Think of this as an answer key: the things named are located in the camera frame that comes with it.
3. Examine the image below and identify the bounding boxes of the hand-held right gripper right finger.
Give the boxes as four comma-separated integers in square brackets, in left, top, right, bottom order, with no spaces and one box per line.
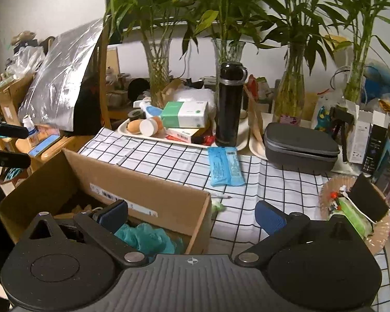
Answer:
[235,200,362,266]

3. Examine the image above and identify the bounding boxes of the tan egg-shaped sponge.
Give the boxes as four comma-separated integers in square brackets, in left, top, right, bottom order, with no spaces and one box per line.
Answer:
[127,119,144,135]

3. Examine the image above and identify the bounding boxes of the white oval tray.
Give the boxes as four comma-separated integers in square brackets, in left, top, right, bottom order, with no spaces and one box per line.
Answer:
[249,112,280,161]

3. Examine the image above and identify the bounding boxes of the small white dropper bottle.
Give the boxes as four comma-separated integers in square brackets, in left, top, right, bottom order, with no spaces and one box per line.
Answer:
[22,115,40,138]

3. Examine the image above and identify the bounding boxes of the blue smartphone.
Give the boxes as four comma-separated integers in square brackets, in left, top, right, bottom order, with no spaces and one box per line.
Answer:
[28,134,62,157]

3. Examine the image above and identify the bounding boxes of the black thermos bottle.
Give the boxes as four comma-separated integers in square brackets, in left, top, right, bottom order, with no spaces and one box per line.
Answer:
[215,61,249,148]

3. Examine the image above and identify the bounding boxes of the brown cardboard box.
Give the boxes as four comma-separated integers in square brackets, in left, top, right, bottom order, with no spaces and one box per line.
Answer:
[0,148,213,256]

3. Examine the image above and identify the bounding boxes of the tall brown paper bag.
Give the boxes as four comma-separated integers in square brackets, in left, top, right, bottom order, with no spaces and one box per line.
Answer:
[244,77,264,141]

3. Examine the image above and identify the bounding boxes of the white blue tube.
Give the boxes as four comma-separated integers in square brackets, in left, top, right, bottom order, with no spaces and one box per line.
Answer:
[139,100,164,118]

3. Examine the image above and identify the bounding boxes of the small black tripod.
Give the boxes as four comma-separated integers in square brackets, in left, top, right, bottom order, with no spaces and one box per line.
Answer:
[331,107,355,164]

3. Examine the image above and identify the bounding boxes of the black carton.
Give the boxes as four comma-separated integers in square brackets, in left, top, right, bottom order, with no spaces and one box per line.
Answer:
[360,125,389,175]

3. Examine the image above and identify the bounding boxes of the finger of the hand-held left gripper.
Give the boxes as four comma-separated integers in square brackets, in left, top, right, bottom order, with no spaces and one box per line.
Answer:
[0,149,32,173]
[0,115,30,140]

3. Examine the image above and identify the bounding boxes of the blue wet wipes packet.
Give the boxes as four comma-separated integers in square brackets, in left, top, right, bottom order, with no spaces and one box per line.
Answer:
[207,146,246,188]

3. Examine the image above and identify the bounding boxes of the beige bottle with white cap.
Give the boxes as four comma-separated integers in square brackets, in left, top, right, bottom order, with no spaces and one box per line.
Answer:
[139,116,165,137]

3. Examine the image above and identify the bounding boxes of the blue plastic bag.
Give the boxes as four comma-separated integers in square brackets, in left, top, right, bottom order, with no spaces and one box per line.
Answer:
[363,64,390,95]

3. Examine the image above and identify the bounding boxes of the green white tissue box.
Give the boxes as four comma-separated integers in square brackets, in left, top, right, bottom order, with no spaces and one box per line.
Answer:
[160,100,209,129]

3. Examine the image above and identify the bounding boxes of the clear plastic bag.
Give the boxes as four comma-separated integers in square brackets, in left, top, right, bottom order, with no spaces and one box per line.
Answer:
[6,45,47,79]

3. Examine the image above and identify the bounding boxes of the green snack packets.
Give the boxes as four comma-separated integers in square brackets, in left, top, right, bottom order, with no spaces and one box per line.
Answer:
[330,198,375,238]

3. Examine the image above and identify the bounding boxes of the teal mesh bath pouf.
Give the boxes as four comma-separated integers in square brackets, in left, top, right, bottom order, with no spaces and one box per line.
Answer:
[114,222,186,256]

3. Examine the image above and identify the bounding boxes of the grey zip case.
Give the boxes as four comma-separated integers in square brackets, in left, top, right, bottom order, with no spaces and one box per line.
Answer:
[263,122,341,174]

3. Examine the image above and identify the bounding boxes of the silver foil bag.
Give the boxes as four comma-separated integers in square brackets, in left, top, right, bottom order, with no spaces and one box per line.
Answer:
[17,17,107,133]

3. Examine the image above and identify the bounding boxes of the black round object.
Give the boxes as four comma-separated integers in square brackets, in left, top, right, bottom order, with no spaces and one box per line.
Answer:
[128,78,151,100]

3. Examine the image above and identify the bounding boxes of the small light green soft item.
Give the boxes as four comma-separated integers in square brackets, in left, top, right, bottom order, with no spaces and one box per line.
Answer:
[211,201,227,217]

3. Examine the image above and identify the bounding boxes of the white plastic bag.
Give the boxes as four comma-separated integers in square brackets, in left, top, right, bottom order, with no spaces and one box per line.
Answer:
[173,87,216,105]

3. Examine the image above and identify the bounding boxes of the white carton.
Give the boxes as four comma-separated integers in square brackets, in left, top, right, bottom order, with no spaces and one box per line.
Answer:
[345,100,390,165]

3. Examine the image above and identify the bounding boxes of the taped cardboard carton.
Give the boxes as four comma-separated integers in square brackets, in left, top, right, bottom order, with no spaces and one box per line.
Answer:
[0,74,34,128]

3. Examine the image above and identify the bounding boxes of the wooden chair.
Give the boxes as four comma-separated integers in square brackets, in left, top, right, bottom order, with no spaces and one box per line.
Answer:
[0,23,118,183]

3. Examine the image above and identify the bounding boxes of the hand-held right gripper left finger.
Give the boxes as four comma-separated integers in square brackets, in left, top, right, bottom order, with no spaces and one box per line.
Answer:
[29,200,149,268]

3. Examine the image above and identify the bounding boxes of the red white flat box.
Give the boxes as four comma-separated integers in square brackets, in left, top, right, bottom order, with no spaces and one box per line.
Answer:
[165,126,203,144]

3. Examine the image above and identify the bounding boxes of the colourful printed bag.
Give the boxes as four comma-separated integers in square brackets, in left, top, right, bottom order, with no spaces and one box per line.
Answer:
[311,94,346,131]

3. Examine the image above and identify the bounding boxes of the white rectangular tray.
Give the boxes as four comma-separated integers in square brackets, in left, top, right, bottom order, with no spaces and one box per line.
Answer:
[117,110,249,152]

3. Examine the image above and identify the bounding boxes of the crumpled brown paper bag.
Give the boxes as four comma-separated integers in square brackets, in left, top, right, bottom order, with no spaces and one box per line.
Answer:
[155,78,186,106]

